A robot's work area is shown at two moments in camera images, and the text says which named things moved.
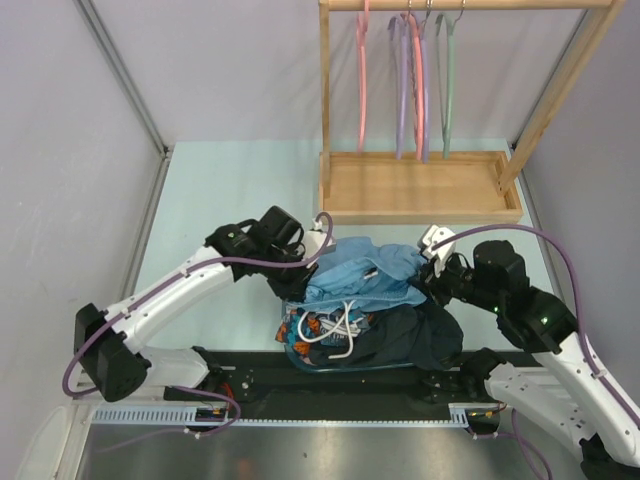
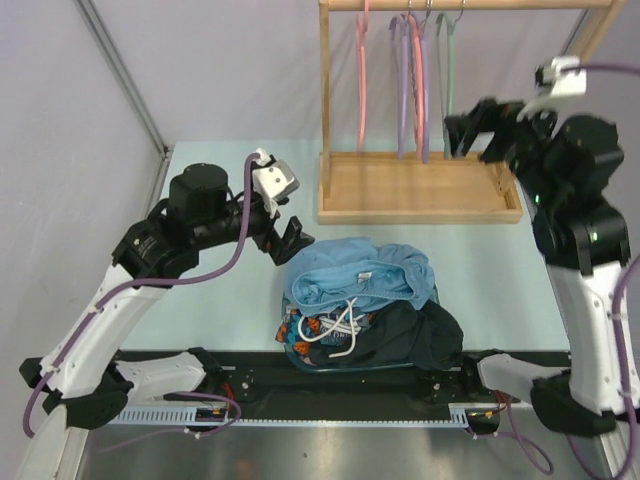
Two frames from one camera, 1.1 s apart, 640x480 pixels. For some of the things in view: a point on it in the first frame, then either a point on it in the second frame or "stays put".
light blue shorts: x=356 y=273 stays put
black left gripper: x=294 y=289 → x=280 y=248
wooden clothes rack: x=367 y=187 stays put
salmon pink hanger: x=415 y=44 stays put
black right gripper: x=429 y=280 → x=487 y=115
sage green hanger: x=446 y=46 stays put
